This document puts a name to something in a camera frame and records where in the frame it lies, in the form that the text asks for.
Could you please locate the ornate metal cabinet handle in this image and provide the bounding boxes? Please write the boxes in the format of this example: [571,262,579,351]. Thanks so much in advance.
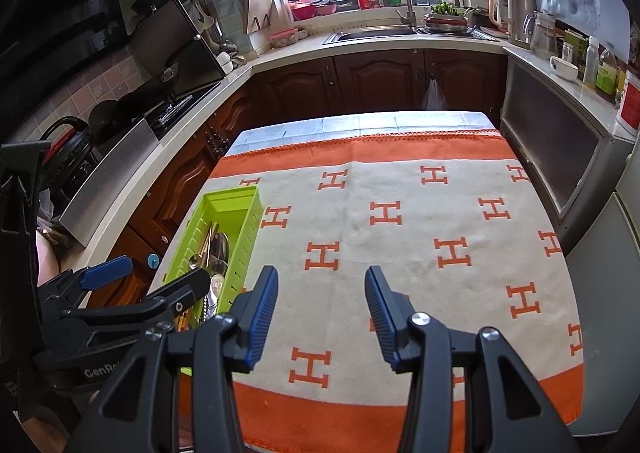
[205,125,231,156]

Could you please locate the brown wooden kitchen cabinet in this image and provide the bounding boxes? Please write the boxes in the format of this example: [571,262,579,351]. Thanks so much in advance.
[120,48,508,294]

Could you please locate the black electric cooker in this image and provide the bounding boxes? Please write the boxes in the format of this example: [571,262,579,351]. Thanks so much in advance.
[40,115,98,188]

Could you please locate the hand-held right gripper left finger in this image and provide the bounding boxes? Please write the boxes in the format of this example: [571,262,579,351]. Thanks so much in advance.
[65,264,279,453]

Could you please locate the pink plastic bag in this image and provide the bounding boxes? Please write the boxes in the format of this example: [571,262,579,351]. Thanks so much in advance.
[35,233,66,284]

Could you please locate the white cups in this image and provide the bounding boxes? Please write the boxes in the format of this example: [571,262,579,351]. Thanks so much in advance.
[215,45,248,74]

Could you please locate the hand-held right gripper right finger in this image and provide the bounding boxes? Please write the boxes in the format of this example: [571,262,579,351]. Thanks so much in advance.
[364,265,581,453]

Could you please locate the white bowl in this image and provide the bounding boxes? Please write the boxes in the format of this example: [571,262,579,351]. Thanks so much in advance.
[550,56,579,81]

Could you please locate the wooden cutting board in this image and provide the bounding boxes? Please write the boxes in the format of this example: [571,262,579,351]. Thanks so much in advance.
[243,0,273,34]

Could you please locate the white plastic bottle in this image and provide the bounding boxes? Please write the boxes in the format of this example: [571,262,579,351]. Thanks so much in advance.
[581,36,601,88]

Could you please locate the steel sink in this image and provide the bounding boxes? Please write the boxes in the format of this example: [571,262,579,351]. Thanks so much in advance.
[322,27,421,44]

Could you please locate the light blue table cover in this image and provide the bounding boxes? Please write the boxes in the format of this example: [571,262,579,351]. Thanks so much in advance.
[227,110,501,154]

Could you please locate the hanging kitchen ladles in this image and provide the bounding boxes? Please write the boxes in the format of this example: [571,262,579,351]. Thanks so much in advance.
[192,0,221,46]

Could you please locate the orange white printed blanket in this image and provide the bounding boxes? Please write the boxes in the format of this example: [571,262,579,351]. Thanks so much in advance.
[177,130,586,453]

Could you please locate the hanging plastic bag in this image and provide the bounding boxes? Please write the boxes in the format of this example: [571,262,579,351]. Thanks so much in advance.
[420,78,448,110]

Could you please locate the green box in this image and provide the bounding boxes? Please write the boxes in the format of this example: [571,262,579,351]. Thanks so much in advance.
[564,30,588,78]

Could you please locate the green plastic utensil tray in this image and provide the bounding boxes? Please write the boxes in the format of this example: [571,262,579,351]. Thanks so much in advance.
[162,185,264,376]

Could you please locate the grey refrigerator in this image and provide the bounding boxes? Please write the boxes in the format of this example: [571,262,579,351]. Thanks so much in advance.
[562,143,640,436]

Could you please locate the large metal spoon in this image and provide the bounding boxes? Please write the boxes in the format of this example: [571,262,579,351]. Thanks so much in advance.
[209,232,231,268]

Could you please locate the black wok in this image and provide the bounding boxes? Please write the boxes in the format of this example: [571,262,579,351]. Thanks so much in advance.
[87,93,151,138]

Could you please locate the grey appliance cabinet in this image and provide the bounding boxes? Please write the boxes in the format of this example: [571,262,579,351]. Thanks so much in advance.
[499,55,631,241]

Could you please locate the brown wooden chopstick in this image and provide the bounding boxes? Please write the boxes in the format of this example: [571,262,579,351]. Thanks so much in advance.
[199,222,219,269]

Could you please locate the stainless steel splash guard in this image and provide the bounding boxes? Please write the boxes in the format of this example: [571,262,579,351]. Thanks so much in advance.
[57,118,161,249]
[127,0,226,101]

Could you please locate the glass pitcher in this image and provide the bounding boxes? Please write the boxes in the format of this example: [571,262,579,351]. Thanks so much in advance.
[522,10,558,61]

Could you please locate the red white tub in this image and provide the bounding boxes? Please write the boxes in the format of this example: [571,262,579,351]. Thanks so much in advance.
[614,78,640,131]

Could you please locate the white kitchen countertop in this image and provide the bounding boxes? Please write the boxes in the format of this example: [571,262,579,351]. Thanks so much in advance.
[55,25,638,279]

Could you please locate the white electric kettle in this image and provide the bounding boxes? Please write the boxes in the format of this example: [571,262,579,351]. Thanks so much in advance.
[487,0,537,48]

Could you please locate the black gas stove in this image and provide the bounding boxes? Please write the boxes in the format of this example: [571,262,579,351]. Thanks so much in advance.
[145,78,221,134]

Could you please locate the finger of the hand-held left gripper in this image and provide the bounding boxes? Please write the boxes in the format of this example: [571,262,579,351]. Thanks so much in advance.
[60,267,212,334]
[40,255,135,306]

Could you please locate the oil bottle with green label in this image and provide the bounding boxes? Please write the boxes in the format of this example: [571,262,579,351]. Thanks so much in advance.
[595,49,619,96]

